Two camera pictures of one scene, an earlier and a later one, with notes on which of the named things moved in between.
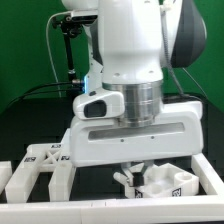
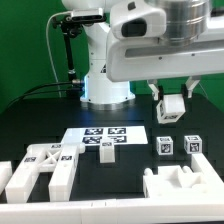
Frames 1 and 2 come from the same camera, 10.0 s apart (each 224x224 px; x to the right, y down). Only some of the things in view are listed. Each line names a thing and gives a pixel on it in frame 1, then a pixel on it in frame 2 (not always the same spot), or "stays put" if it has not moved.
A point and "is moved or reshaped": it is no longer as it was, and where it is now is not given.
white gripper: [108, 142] → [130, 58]
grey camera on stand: [84, 14] stays put
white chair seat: [163, 181] is moved or reshaped
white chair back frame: [41, 158] stays put
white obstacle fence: [170, 210] stays put
